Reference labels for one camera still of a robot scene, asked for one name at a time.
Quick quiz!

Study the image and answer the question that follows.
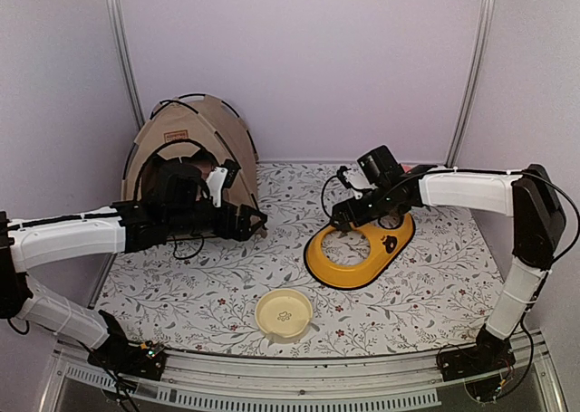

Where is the right aluminium frame post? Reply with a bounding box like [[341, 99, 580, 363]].
[[445, 0, 496, 168]]

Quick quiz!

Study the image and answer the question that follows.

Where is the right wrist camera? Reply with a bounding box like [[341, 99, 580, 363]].
[[336, 166, 363, 193]]

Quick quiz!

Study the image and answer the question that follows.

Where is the front aluminium rail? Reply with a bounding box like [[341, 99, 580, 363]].
[[39, 331, 568, 411]]

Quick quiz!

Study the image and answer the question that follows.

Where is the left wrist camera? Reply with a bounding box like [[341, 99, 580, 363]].
[[206, 158, 240, 208]]

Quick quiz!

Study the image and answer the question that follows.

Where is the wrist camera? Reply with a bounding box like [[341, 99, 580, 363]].
[[336, 166, 363, 193], [206, 158, 240, 208]]

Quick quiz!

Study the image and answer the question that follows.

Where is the pink checkered cushion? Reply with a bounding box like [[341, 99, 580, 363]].
[[196, 159, 220, 181]]

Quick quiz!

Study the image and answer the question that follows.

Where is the yellow double bowl holder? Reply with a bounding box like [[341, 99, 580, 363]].
[[304, 214, 415, 291]]

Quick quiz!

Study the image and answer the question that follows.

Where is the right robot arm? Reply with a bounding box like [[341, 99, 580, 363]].
[[330, 145, 566, 372]]

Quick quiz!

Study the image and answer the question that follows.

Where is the left aluminium frame post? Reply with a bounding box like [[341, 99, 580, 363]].
[[105, 0, 146, 130]]

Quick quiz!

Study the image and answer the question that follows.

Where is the aluminium frame post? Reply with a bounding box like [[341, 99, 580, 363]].
[[105, 0, 146, 130], [445, 0, 496, 168]]

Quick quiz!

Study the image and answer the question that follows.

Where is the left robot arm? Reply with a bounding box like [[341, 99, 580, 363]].
[[1, 160, 267, 370]]

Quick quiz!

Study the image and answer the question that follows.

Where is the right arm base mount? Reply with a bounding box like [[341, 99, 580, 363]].
[[436, 345, 516, 403]]

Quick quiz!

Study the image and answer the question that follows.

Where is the floral table mat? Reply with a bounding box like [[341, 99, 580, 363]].
[[96, 163, 503, 358]]

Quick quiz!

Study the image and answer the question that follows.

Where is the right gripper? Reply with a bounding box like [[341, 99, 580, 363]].
[[330, 184, 394, 234]]

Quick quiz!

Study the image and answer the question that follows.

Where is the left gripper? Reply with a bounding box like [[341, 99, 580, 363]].
[[167, 199, 268, 242]]

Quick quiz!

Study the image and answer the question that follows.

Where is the beige pet tent fabric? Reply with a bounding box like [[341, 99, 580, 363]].
[[124, 113, 263, 231]]

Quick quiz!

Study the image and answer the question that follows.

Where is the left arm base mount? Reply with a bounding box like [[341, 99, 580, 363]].
[[87, 337, 167, 381]]

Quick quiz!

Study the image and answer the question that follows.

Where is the black tent pole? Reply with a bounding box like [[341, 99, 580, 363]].
[[150, 92, 259, 161], [121, 98, 199, 200]]

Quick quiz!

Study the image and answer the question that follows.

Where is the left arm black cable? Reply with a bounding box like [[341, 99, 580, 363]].
[[135, 138, 218, 200]]

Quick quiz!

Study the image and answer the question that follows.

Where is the cream paw print bowl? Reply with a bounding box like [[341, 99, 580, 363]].
[[255, 288, 314, 344]]

